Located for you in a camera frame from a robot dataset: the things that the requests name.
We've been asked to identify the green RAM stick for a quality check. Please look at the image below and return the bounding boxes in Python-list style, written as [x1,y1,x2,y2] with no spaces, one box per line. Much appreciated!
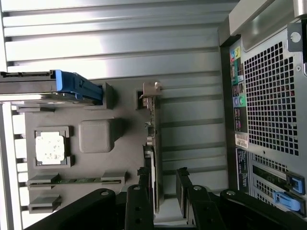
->
[28,176,122,187]

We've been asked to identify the open PC case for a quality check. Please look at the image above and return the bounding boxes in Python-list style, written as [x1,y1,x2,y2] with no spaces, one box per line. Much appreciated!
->
[217,0,307,223]

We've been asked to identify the silver CPU chip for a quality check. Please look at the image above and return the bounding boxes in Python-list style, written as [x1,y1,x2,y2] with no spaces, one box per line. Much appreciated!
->
[35,133,66,166]

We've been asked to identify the grey parts rack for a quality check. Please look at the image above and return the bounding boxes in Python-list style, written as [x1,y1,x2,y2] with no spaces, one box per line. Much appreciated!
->
[11,78,160,216]

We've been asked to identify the hard disk in blue caddy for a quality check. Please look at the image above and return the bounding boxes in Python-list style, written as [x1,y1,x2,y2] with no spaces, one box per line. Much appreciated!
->
[0,69,103,106]

